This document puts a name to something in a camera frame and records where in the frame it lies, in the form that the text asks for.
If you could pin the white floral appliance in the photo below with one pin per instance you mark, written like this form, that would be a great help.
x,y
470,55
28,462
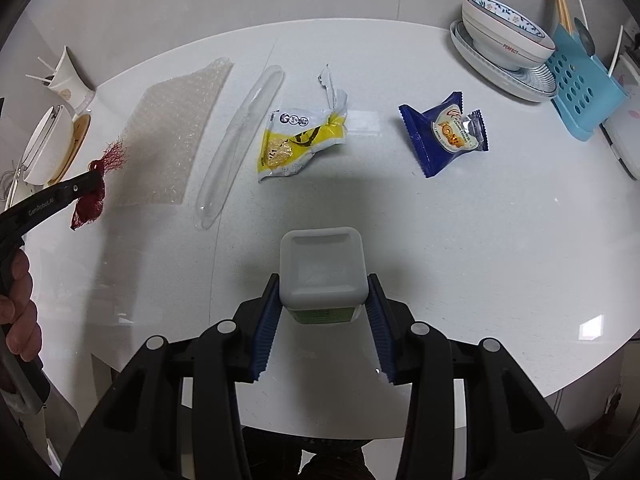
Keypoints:
x,y
625,110

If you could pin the blue patterned white bowl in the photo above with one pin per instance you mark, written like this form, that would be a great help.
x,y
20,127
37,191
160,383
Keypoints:
x,y
500,35

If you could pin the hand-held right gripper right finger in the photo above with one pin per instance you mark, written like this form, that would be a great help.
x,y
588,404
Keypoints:
x,y
380,330

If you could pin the small green and white carton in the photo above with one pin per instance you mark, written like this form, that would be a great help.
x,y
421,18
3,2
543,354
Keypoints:
x,y
322,270

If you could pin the clear bubble wrap sheet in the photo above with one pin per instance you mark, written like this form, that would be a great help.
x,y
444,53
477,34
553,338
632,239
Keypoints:
x,y
175,125

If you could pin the red mesh net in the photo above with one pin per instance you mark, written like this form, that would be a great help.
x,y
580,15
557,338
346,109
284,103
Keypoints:
x,y
87,207

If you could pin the grey spoon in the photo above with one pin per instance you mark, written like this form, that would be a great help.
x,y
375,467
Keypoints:
x,y
584,35

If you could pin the blue patterned plate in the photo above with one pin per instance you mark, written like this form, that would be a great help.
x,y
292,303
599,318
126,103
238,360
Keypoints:
x,y
525,82

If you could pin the large white bowl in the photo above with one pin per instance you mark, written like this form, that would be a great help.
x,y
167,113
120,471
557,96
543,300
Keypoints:
x,y
52,160

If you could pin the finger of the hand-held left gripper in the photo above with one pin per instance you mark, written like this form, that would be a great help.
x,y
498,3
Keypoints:
x,y
82,187

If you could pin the long wooden chopsticks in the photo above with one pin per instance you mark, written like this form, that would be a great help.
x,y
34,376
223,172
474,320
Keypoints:
x,y
560,0

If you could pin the dark blue snack wrapper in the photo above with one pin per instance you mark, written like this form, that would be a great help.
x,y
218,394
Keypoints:
x,y
430,135

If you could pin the yellow snack wrapper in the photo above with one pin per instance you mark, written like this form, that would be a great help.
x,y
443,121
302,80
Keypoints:
x,y
295,145

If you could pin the blue plastic cutlery drainer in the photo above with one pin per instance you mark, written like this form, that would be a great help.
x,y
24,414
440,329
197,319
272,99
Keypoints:
x,y
585,90

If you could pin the person's left hand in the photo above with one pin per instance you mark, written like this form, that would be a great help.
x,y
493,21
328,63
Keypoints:
x,y
22,320

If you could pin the white bowl black rim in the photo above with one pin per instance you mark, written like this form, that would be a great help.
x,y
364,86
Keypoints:
x,y
45,132

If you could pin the clear plastic tube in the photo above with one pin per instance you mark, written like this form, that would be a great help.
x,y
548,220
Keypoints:
x,y
235,145

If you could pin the tall white cup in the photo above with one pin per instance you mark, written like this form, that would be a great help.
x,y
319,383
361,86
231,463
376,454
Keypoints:
x,y
70,82

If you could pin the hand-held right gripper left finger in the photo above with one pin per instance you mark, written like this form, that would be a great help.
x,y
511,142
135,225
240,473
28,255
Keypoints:
x,y
265,330

